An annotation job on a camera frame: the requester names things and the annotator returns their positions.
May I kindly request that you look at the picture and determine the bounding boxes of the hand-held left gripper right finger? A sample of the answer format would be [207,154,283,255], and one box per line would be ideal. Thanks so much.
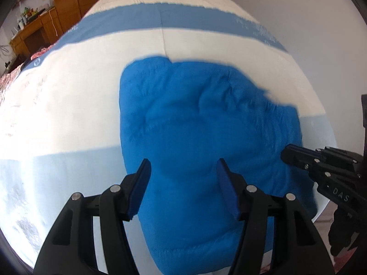
[216,158,336,275]

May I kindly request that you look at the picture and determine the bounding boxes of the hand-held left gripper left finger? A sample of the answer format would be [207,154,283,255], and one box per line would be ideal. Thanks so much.
[34,158,152,275]

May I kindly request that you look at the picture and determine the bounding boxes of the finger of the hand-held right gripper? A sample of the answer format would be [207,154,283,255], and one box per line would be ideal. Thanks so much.
[280,152,331,182]
[282,144,359,164]

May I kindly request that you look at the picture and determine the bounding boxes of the blue down jacket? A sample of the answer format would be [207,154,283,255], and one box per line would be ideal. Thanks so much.
[119,57,319,274]

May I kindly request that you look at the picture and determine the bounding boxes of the person's right hand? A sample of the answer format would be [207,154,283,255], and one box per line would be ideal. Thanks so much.
[328,206,362,257]

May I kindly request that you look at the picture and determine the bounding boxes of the blue and white bed cover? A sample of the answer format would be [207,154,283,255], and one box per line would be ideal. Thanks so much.
[0,0,336,275]

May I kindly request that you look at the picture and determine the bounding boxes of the pink floral quilt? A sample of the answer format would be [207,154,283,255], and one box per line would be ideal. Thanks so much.
[0,45,56,93]

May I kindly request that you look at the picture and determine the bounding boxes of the wooden desk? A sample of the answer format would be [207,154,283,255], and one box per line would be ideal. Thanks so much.
[8,8,65,58]

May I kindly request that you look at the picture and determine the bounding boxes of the clutter on desk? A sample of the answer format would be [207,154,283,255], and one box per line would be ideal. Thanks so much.
[16,1,55,30]

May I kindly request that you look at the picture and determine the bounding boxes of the white cable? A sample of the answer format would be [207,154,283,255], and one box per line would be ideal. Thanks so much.
[47,7,62,38]

